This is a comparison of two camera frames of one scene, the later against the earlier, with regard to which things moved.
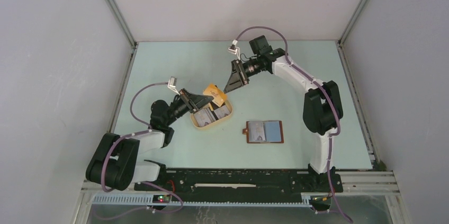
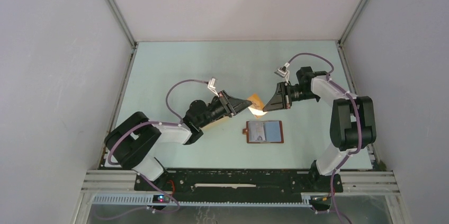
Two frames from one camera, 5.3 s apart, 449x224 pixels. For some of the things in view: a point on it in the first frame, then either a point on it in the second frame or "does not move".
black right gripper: x=238 y=79 to x=281 y=99
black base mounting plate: x=242 y=182 does not move
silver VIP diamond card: x=256 y=131 does not move
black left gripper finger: x=195 y=101 to x=232 y=105
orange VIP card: x=219 y=97 to x=257 y=107
